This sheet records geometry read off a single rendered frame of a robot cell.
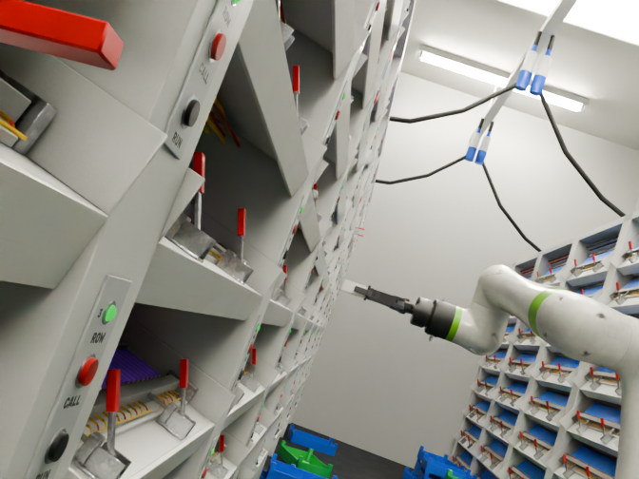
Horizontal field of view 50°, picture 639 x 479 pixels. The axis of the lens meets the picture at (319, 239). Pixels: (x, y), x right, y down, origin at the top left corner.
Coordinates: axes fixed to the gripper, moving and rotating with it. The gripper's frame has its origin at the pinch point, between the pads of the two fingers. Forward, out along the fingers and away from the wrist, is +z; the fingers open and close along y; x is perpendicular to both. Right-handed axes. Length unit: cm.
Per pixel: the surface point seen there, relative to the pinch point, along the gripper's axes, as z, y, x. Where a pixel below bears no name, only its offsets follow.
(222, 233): 21, -75, -5
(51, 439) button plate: 12, -141, -25
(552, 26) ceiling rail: -48, 143, 167
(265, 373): 13.6, -5.1, -27.7
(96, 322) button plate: 12, -141, -18
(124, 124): 13, -145, -8
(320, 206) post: 14.9, -5.2, 16.6
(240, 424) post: 15.3, -4.7, -41.5
